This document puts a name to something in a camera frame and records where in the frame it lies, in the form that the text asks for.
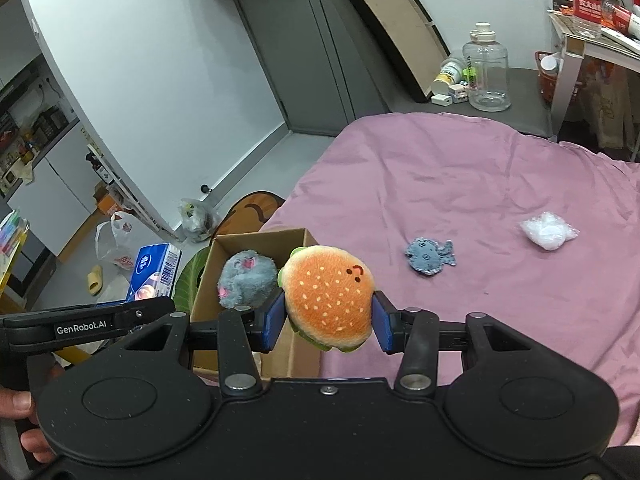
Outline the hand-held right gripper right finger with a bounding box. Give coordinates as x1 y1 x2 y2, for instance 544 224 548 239
372 290 546 392

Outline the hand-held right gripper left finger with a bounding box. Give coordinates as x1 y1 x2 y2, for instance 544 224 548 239
107 291 287 395

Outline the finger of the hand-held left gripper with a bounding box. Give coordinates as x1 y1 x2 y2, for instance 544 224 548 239
116 296 177 338

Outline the blue tissue pack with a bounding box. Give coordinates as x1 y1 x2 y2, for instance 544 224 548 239
127 242 183 303

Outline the grey plush mouse toy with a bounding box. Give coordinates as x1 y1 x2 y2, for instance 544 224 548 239
216 251 278 309

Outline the burger plush toy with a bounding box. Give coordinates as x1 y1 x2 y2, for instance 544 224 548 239
277 245 376 353

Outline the brown cardboard box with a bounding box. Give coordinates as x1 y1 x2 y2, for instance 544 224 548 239
190 228 322 378

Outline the person's left hand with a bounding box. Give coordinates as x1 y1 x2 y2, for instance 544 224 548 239
0 391 55 463

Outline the translucent plastic container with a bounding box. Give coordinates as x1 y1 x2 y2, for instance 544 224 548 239
95 275 133 306

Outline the green leaf mat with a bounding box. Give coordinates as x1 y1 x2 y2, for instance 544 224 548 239
172 247 213 318

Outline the yellow wooden table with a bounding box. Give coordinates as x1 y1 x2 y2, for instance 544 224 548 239
52 345 93 368

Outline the white plastic bag red print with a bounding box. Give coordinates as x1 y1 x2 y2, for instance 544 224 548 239
95 211 146 273

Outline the small grey-blue plush toy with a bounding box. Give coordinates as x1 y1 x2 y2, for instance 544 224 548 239
404 238 457 277

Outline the stack of colourful books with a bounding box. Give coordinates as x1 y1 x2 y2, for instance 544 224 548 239
0 210 31 266

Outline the small clear trash bag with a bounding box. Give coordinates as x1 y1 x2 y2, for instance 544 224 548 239
180 197 221 243

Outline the brown cartoon floor mat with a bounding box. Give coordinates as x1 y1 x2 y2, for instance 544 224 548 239
215 190 286 236

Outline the orange carton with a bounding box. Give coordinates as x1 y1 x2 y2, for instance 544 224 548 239
95 185 126 216

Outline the white kitchen cabinet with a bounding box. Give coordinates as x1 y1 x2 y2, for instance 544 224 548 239
7 125 121 261

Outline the black spray bottle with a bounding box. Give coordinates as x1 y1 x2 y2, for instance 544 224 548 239
86 152 111 181

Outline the pink bed sheet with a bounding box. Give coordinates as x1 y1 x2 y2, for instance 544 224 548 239
260 112 640 446

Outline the clear bag of white cotton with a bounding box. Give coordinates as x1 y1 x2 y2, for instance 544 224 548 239
519 211 581 251

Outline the row of kitchen jars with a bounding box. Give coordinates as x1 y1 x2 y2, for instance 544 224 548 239
0 105 71 191

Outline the white medicine bottle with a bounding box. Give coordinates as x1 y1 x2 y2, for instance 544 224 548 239
431 58 466 93

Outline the grey door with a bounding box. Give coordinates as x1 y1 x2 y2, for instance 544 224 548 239
232 0 391 136

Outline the clear plastic water jug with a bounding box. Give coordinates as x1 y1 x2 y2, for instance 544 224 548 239
462 22 512 112

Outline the black flat box lid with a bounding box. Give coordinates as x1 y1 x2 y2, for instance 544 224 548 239
338 0 451 103

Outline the white desk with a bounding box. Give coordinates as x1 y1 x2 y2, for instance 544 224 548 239
549 12 640 143

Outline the brown paper bag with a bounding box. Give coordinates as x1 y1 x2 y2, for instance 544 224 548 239
595 60 633 148

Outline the small red label bottle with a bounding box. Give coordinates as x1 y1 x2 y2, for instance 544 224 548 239
600 0 640 38

